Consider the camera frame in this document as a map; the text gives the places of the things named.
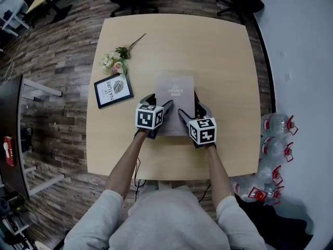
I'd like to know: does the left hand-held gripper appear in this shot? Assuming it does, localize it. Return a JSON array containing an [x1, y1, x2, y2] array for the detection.
[[133, 93, 175, 140]]

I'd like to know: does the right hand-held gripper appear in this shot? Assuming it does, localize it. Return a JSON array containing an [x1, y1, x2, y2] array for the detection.
[[177, 90, 218, 149]]

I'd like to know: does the grey book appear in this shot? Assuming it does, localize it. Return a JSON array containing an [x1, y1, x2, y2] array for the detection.
[[155, 76, 196, 137]]

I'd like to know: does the person's right forearm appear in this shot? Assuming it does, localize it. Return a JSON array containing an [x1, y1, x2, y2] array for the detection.
[[206, 143, 235, 206]]

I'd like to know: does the person's left forearm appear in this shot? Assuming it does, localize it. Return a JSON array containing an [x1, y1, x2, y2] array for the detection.
[[104, 129, 148, 201]]

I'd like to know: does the black framed leaf picture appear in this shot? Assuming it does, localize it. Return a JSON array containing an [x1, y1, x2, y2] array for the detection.
[[93, 72, 135, 110]]

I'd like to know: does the artificial flower bouquet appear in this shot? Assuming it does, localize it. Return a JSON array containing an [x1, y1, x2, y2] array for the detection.
[[99, 33, 147, 76]]

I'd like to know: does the clear red-capped water bottle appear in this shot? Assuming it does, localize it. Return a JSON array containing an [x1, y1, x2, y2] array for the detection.
[[231, 175, 268, 203], [260, 111, 299, 138], [260, 136, 295, 164], [257, 159, 284, 187], [264, 183, 286, 206]]

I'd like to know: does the person's grey sweatshirt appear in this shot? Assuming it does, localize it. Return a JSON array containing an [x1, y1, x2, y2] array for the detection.
[[63, 184, 269, 250]]

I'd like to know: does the black bag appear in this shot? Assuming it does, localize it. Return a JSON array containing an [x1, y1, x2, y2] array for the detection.
[[236, 194, 314, 250]]

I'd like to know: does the dark side desk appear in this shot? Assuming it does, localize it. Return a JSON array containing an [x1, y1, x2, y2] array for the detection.
[[0, 74, 30, 201]]

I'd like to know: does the red box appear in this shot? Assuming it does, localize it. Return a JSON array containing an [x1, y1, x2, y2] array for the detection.
[[3, 136, 18, 167]]

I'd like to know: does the black cable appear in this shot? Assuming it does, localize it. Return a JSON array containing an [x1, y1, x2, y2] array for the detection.
[[133, 157, 147, 203], [198, 182, 212, 203]]

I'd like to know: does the white table frame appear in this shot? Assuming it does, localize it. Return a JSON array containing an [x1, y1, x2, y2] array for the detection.
[[20, 77, 66, 197]]

